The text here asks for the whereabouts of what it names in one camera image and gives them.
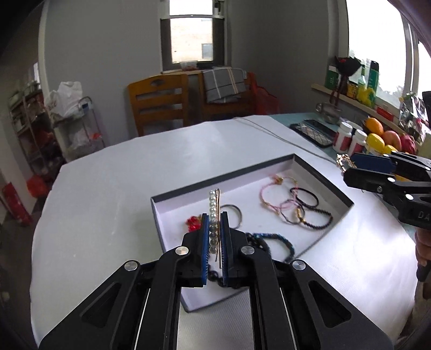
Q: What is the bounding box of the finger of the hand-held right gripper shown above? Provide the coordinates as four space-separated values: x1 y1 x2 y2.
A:
349 151 431 181
343 167 431 203

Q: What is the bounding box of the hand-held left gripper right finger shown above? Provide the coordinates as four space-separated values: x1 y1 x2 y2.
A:
220 212 394 350

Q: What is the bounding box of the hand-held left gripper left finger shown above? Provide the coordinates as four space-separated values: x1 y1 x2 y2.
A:
38 213 210 350

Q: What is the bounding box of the small gold jewelry piece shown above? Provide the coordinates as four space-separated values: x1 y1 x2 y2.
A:
336 153 358 176

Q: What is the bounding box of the black large-bead bracelet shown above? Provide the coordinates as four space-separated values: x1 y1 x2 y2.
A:
206 232 272 289

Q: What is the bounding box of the pearl hair pin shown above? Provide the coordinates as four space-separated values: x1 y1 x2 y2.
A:
208 188 223 269

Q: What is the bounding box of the thin black ring hair tie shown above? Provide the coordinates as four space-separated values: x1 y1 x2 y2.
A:
220 203 244 227

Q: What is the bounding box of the grey jewelry box tray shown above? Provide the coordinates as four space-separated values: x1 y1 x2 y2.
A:
150 153 355 313

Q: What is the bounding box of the blue beaded bracelet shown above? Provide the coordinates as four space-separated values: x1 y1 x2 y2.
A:
252 232 296 264

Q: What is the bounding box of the dark purple beaded bracelet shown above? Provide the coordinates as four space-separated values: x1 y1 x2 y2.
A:
296 205 334 232

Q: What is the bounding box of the pink cord bracelet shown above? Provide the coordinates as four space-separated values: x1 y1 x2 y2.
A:
259 174 298 216

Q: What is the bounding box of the dark cord bracelet gold clasp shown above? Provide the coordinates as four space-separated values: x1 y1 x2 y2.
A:
279 198 306 225

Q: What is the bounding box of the person's right hand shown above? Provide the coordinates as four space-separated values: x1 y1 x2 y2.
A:
415 230 431 267

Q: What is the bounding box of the red flower brooch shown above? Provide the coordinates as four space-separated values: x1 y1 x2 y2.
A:
185 215 203 233

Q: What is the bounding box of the red apple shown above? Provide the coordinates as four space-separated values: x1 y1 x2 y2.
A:
382 130 403 151

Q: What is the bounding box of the orange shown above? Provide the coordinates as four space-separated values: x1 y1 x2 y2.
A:
364 117 385 137

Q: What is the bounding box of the pink dragon fruit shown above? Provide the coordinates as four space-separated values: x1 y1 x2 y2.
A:
400 134 420 156

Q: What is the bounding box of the small red box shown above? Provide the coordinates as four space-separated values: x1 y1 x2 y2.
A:
375 106 395 122

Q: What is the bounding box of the black flat tray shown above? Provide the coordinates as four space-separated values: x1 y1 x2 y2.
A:
289 119 338 149

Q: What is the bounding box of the yellow plastic pack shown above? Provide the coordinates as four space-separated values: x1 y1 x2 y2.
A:
357 87 377 107

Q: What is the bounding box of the shiny foil ornament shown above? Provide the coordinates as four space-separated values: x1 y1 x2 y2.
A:
399 92 427 122

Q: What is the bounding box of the green spray can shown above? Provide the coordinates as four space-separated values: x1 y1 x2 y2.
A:
367 61 380 94

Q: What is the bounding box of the green carton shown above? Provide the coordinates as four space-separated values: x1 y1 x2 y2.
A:
325 65 338 90

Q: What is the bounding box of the large window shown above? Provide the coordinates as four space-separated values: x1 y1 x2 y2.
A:
345 0 431 111

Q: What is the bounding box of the red mesh bag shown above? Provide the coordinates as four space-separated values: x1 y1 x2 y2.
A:
247 72 281 116

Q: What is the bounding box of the wooden chair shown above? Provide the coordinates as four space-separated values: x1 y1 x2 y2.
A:
198 71 257 122
127 74 190 137

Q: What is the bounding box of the folded grey plaid blanket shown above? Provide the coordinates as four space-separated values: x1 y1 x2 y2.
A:
203 66 249 104

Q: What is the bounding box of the metal trolley cart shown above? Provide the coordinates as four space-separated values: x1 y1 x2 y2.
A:
51 97 106 163

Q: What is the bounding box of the white plastic bag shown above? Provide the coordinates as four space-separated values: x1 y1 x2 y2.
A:
45 81 84 119

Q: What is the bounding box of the metal storage rack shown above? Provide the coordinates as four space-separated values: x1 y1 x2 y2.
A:
8 82 65 176

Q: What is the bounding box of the small window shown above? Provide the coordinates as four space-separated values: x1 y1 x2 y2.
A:
159 0 230 72

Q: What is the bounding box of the black cord bracelet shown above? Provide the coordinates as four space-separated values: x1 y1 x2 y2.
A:
290 187 320 208

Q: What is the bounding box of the white cable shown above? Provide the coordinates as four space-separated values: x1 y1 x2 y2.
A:
232 117 341 166

